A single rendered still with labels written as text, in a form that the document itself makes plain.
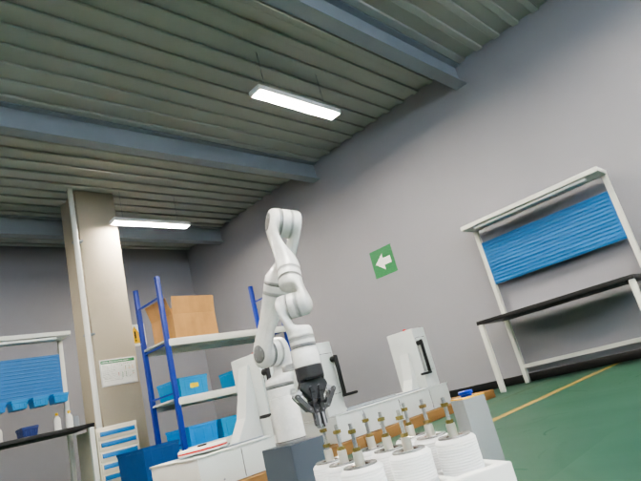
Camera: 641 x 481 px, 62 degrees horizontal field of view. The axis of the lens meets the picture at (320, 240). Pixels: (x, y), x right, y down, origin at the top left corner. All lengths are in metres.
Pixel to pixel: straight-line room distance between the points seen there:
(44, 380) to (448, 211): 5.33
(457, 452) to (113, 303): 6.91
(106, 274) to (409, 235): 4.25
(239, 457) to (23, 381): 4.13
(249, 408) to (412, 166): 4.67
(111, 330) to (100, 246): 1.21
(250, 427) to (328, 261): 4.98
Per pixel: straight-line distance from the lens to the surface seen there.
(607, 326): 6.34
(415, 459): 1.24
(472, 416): 1.55
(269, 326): 1.70
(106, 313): 7.81
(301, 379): 1.44
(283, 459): 1.70
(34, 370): 7.18
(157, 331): 6.78
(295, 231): 1.66
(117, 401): 7.62
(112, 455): 6.67
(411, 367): 5.05
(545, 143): 6.64
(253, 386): 3.74
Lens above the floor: 0.41
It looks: 16 degrees up
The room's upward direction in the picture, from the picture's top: 15 degrees counter-clockwise
